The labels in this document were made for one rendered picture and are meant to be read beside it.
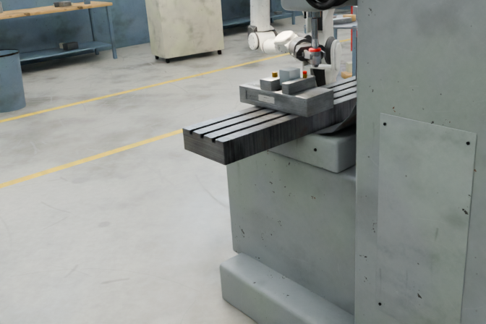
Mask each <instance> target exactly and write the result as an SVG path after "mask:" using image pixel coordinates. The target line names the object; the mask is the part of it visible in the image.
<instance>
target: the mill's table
mask: <svg viewBox="0 0 486 324"><path fill-rule="evenodd" d="M319 88H327V89H331V90H333V108H331V109H328V110H326V111H323V112H320V113H319V114H315V115H313V116H309V117H304V116H298V115H295V114H289V113H286V112H282V111H277V110H273V109H269V108H263V107H260V106H253V107H250V108H246V109H243V110H241V111H236V112H234V113H231V114H227V115H224V116H220V117H217V118H214V119H210V120H207V121H203V122H200V123H197V124H193V125H190V126H188V127H183V128H182V131H183V138H184V149H185V150H188V151H190V152H193V153H196V154H198V155H201V156H203V157H205V158H208V159H210V160H212V161H215V162H217V163H220V164H223V165H228V164H230V163H233V162H236V161H239V160H242V159H243V158H247V157H250V156H251V155H255V154H257V153H261V152H263V151H265V150H268V149H271V148H274V147H276V146H279V145H282V144H284V143H286V142H290V141H292V140H295V139H298V138H300V137H304V136H305V135H309V134H311V133H313V132H316V131H319V130H322V129H325V128H327V127H330V126H333V125H334V124H338V123H341V122H343V121H344V120H345V119H346V118H347V117H348V116H349V115H350V114H351V112H352V110H353V108H354V105H355V103H356V102H357V80H356V76H353V77H349V78H346V79H344V80H339V81H337V82H332V83H330V84H327V85H323V86H320V87H319Z"/></svg>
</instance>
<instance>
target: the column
mask: <svg viewBox="0 0 486 324"><path fill-rule="evenodd" d="M354 324H486V0H357V152H356V236H355V319H354Z"/></svg>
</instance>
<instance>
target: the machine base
mask: <svg viewBox="0 0 486 324"><path fill-rule="evenodd" d="M219 268H220V277H221V293H222V297H223V299H224V300H226V301H227V302H228V303H230V304H231V305H233V306H234V307H236V308H237V309H238V310H240V311H241V312H243V313H244V314H246V315H247V316H249V317H250V318H252V319H253V320H254V321H256V322H257V323H259V324H354V319H355V316H354V315H352V314H351V313H349V312H347V311H346V310H343V309H341V308H340V307H338V306H336V305H335V304H333V303H331V302H329V301H328V300H326V299H324V298H322V297H320V296H319V295H317V294H315V293H314V292H312V291H310V290H309V289H306V288H305V287H303V286H301V285H299V284H298V283H296V282H294V281H292V280H291V279H289V278H287V277H285V276H283V275H282V274H280V273H278V272H277V271H275V270H273V269H272V268H269V267H268V266H267V265H264V264H262V263H261V262H259V261H257V260H256V259H254V258H252V257H250V256H249V255H246V254H245V253H243V252H241V253H239V254H238V255H236V256H234V257H232V258H230V259H228V260H226V261H224V262H222V263H221V264H220V267H219Z"/></svg>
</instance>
